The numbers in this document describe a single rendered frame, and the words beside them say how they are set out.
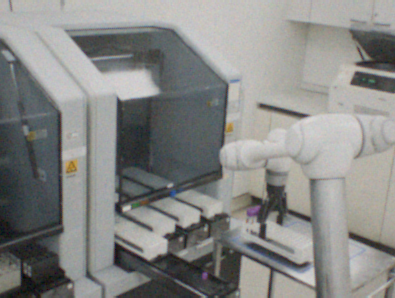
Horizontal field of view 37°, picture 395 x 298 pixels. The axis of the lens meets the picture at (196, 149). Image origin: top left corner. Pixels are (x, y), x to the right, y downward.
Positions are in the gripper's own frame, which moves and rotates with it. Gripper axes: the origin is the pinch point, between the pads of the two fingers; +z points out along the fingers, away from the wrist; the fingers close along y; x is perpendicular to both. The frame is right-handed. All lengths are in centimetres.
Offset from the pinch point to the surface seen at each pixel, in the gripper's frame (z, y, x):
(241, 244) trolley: 7.6, -7.0, 8.6
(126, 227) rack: 3, -40, 42
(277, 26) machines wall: -55, 202, 161
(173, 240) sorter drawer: 9.3, -23.9, 30.7
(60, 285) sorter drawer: 9, -78, 29
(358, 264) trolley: 7.7, 16.5, -30.8
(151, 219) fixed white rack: 3.5, -26.1, 42.3
